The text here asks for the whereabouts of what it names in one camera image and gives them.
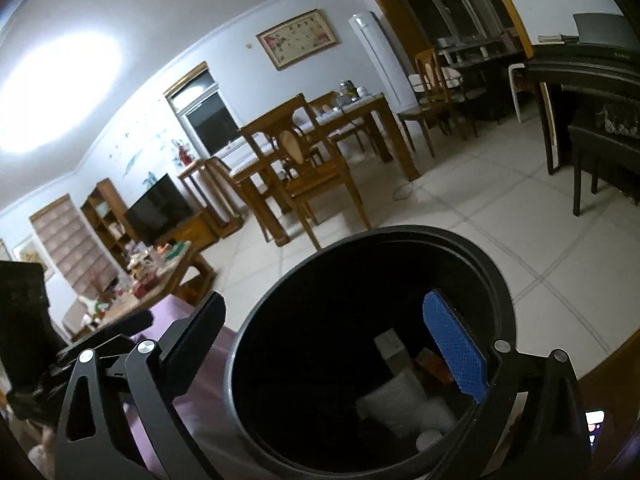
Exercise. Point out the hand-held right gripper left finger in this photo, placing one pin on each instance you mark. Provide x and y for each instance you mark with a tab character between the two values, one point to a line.
195	330

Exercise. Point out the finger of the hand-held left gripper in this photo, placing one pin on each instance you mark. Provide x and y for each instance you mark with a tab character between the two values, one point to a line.
115	327

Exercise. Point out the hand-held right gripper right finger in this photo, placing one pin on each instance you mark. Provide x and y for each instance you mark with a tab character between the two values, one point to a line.
457	345

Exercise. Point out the black round trash bin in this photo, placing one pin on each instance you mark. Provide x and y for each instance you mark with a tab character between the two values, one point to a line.
310	340

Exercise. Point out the small brown box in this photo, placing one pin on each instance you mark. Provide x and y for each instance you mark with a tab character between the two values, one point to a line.
432	367

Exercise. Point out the coffee table clutter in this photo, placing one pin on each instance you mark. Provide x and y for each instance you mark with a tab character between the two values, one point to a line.
140	272

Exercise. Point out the wooden coffee table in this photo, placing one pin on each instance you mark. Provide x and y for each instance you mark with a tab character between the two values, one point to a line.
185	270

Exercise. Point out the small grey box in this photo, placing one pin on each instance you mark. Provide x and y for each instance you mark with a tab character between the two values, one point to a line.
395	352

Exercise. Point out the purple tablecloth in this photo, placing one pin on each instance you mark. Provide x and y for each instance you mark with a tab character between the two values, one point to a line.
210	400

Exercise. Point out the white crumpled tissue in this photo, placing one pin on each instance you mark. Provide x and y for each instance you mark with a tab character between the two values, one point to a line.
400	400

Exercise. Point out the brown window blind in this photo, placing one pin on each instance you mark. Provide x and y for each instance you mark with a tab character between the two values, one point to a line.
70	250

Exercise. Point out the small white round lid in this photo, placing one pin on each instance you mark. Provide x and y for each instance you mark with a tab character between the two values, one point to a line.
429	441

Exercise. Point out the wooden bookshelf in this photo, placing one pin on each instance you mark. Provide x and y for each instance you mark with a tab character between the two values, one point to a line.
102	215

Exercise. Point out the black flat television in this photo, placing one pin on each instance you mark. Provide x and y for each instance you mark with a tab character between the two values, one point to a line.
155	210

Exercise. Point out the tall wooden side stand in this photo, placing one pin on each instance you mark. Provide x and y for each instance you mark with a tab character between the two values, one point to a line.
210	195

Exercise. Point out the lit phone screen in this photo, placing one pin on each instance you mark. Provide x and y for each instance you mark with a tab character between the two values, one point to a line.
595	427

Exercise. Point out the wooden chair with oval back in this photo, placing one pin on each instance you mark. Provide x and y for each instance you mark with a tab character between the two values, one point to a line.
295	160

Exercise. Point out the dark window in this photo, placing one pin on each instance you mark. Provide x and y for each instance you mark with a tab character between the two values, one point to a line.
207	115

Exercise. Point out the black piano bench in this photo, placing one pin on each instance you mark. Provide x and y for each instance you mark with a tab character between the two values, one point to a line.
600	155

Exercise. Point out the white leaning board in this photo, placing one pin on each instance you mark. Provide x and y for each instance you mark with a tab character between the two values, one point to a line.
548	120

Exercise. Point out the wooden dining table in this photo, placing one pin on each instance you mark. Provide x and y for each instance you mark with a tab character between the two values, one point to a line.
365	110

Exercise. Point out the wooden dining chair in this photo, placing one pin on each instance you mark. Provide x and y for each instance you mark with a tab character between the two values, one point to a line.
325	102
435	80

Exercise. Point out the white plastic chair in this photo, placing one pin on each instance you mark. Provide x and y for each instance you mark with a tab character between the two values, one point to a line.
517	85

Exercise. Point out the white standing air conditioner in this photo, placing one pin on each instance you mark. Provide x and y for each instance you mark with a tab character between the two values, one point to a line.
380	55

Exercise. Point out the black upright piano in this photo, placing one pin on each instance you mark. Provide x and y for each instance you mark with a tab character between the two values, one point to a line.
590	70

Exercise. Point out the books stack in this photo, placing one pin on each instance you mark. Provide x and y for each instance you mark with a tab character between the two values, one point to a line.
557	38

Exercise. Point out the red wall decoration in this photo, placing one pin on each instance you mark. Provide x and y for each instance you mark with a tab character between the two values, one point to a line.
184	154

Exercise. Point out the framed floral wall picture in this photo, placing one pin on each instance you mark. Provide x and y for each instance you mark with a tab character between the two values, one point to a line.
297	37

